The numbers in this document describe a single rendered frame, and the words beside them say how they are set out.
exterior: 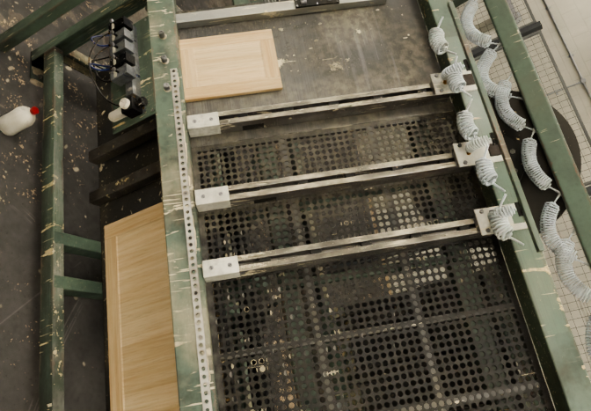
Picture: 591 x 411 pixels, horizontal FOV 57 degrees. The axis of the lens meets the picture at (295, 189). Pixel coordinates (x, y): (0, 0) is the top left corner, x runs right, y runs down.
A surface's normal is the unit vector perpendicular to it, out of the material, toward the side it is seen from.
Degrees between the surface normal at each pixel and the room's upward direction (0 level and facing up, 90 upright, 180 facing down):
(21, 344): 0
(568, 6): 90
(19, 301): 0
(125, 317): 90
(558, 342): 60
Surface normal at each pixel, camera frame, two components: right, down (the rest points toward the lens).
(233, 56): 0.02, -0.40
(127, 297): -0.48, -0.27
